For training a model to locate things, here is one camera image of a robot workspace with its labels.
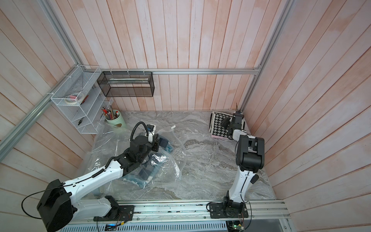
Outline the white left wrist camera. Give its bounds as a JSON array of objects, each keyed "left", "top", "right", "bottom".
[{"left": 146, "top": 124, "right": 156, "bottom": 139}]

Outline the green pen holder cup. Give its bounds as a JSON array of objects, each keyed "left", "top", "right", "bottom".
[{"left": 106, "top": 110, "right": 126, "bottom": 128}]

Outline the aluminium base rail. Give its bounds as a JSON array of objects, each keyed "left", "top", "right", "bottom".
[{"left": 50, "top": 199, "right": 290, "bottom": 225}]

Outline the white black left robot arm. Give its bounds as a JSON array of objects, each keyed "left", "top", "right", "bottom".
[{"left": 37, "top": 134, "right": 160, "bottom": 232}]

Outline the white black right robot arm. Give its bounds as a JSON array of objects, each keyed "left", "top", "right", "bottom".
[{"left": 221, "top": 110, "right": 265, "bottom": 214}]

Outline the white wire shelf rack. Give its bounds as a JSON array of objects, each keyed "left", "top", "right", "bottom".
[{"left": 51, "top": 65, "right": 113, "bottom": 134}]

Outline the pink blanket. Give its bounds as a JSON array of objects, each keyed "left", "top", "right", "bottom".
[{"left": 211, "top": 135, "right": 229, "bottom": 140}]

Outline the clear plastic vacuum bag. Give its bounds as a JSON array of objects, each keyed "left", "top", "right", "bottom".
[{"left": 83, "top": 122, "right": 186, "bottom": 200}]

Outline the white tape roll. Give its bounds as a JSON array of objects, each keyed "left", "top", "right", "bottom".
[{"left": 64, "top": 93, "right": 85, "bottom": 105}]

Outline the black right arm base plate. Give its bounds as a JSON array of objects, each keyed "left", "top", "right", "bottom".
[{"left": 206, "top": 202, "right": 249, "bottom": 219}]

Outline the black mesh wall basket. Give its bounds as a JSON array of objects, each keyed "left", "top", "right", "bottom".
[{"left": 97, "top": 71, "right": 155, "bottom": 97}]

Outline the teal blue folded cloth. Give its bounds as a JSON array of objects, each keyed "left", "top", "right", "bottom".
[{"left": 123, "top": 136, "right": 179, "bottom": 189}]

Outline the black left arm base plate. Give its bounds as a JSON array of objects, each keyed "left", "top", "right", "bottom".
[{"left": 93, "top": 205, "right": 135, "bottom": 222}]

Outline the black white houndstooth blanket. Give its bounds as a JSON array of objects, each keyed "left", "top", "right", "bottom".
[{"left": 209, "top": 111, "right": 246, "bottom": 137}]

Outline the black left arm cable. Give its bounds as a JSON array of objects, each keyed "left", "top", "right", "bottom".
[{"left": 21, "top": 187, "right": 66, "bottom": 219}]

